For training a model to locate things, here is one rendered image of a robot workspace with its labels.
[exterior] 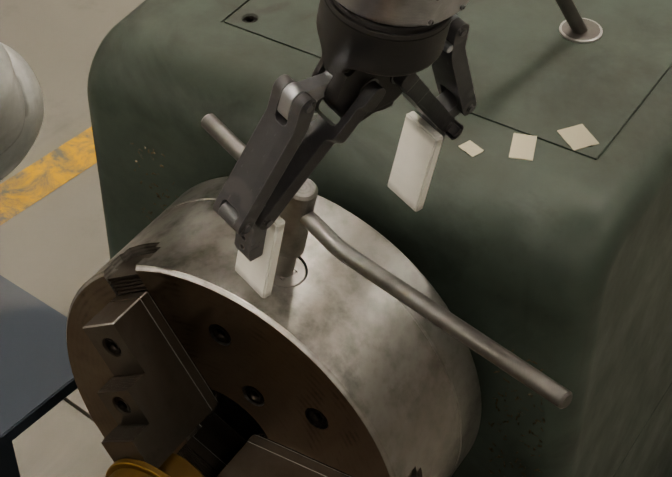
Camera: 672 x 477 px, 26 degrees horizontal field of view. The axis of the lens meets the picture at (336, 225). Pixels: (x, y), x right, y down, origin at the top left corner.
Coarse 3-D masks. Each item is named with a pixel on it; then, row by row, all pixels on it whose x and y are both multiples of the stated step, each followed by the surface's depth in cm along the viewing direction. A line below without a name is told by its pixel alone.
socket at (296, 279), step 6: (300, 264) 104; (300, 270) 103; (276, 276) 103; (294, 276) 103; (300, 276) 103; (276, 282) 102; (282, 282) 102; (288, 282) 102; (294, 282) 102; (300, 282) 103
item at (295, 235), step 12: (300, 192) 96; (312, 192) 97; (288, 204) 97; (300, 204) 96; (312, 204) 97; (288, 216) 98; (300, 216) 97; (288, 228) 98; (300, 228) 98; (288, 240) 99; (300, 240) 99; (288, 252) 100; (300, 252) 100; (288, 264) 102; (288, 276) 103
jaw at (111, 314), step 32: (128, 288) 107; (96, 320) 106; (128, 320) 104; (160, 320) 106; (128, 352) 104; (160, 352) 106; (128, 384) 104; (160, 384) 106; (192, 384) 108; (128, 416) 106; (160, 416) 105; (192, 416) 107; (128, 448) 104; (160, 448) 105
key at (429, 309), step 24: (216, 120) 102; (240, 144) 100; (312, 216) 97; (336, 240) 96; (360, 264) 94; (384, 288) 93; (408, 288) 92; (432, 312) 91; (456, 336) 89; (480, 336) 88; (504, 360) 87; (528, 384) 86; (552, 384) 85
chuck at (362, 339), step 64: (128, 256) 110; (192, 256) 104; (320, 256) 104; (192, 320) 105; (256, 320) 100; (320, 320) 101; (384, 320) 104; (256, 384) 105; (320, 384) 101; (384, 384) 102; (448, 384) 107; (320, 448) 105; (384, 448) 101; (448, 448) 109
